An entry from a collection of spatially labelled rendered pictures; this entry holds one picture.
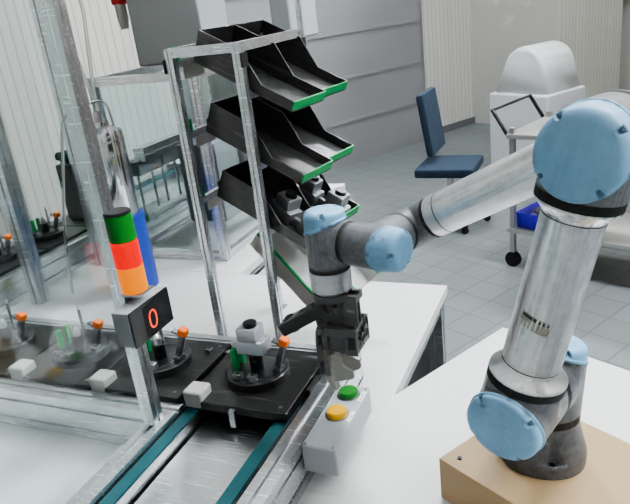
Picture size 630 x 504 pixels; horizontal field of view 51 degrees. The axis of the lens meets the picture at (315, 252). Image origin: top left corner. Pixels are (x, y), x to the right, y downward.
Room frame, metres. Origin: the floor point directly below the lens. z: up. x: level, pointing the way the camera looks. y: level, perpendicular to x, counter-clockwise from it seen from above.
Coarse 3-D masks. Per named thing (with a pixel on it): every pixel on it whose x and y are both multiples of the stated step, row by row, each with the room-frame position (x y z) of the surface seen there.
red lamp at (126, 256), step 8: (136, 240) 1.13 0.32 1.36; (112, 248) 1.12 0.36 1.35; (120, 248) 1.11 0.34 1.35; (128, 248) 1.12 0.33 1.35; (136, 248) 1.13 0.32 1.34; (120, 256) 1.11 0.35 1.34; (128, 256) 1.12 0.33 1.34; (136, 256) 1.13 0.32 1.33; (120, 264) 1.12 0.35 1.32; (128, 264) 1.12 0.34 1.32; (136, 264) 1.12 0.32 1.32
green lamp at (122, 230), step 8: (128, 216) 1.13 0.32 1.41; (112, 224) 1.11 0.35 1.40; (120, 224) 1.12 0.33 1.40; (128, 224) 1.12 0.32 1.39; (112, 232) 1.12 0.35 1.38; (120, 232) 1.11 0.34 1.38; (128, 232) 1.12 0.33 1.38; (112, 240) 1.12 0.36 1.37; (120, 240) 1.11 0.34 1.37; (128, 240) 1.12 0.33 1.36
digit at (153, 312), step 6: (156, 300) 1.15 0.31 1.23; (144, 306) 1.11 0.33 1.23; (150, 306) 1.13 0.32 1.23; (156, 306) 1.14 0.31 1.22; (144, 312) 1.11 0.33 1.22; (150, 312) 1.13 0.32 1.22; (156, 312) 1.14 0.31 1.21; (144, 318) 1.11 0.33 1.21; (150, 318) 1.12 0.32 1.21; (156, 318) 1.14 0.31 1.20; (150, 324) 1.12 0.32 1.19; (156, 324) 1.13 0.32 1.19; (162, 324) 1.15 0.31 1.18; (150, 330) 1.12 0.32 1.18; (156, 330) 1.13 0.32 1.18
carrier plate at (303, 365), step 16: (288, 352) 1.35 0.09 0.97; (304, 352) 1.34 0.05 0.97; (224, 368) 1.31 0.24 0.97; (304, 368) 1.27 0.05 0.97; (224, 384) 1.24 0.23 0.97; (288, 384) 1.21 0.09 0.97; (304, 384) 1.20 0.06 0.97; (208, 400) 1.19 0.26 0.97; (224, 400) 1.18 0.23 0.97; (240, 400) 1.17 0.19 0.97; (256, 400) 1.17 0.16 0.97; (272, 400) 1.16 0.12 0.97; (288, 400) 1.15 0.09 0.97; (256, 416) 1.13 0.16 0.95; (272, 416) 1.12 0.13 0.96; (288, 416) 1.11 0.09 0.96
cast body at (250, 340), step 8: (248, 320) 1.27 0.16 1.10; (240, 328) 1.26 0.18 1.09; (248, 328) 1.25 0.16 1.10; (256, 328) 1.25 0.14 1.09; (240, 336) 1.25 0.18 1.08; (248, 336) 1.24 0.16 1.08; (256, 336) 1.24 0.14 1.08; (264, 336) 1.26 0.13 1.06; (232, 344) 1.28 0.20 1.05; (240, 344) 1.25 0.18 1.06; (248, 344) 1.24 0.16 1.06; (256, 344) 1.23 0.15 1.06; (264, 344) 1.24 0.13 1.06; (240, 352) 1.25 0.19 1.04; (248, 352) 1.24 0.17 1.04; (256, 352) 1.24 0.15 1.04; (264, 352) 1.24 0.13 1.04
